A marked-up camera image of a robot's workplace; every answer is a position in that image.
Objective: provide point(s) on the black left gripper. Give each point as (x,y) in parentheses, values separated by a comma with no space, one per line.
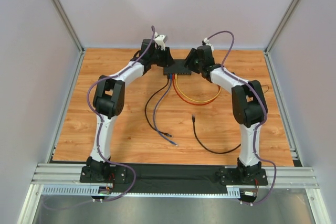
(165,55)

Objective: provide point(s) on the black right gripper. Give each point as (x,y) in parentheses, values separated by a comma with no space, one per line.
(191,57)

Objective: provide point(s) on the black network switch box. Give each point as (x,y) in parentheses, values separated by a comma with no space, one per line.
(177,68)

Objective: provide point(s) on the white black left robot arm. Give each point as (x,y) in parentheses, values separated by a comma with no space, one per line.
(106,99)

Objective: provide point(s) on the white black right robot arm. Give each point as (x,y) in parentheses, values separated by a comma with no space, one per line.
(248,101)

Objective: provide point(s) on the black cloth strip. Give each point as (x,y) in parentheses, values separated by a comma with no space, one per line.
(177,179)

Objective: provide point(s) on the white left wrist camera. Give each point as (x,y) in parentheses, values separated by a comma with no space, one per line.
(160,41)

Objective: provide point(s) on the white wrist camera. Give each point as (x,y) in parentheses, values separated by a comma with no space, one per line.
(205,42)
(160,41)

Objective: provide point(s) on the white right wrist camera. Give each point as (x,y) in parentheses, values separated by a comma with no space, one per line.
(205,42)

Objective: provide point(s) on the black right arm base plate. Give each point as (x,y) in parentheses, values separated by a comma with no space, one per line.
(248,176)

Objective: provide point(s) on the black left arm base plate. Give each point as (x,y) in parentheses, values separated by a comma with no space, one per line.
(120,175)

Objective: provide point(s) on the aluminium right frame post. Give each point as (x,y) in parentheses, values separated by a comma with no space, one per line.
(285,19)

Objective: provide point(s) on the aluminium frame post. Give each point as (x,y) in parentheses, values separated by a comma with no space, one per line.
(285,19)
(69,27)

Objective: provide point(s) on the aluminium left frame post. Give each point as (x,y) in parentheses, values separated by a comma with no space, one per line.
(69,27)

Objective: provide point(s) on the aluminium front frame rail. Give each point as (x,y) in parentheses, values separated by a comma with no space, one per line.
(69,173)

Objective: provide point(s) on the grey slotted cable duct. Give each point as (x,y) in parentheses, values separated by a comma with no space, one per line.
(73,190)

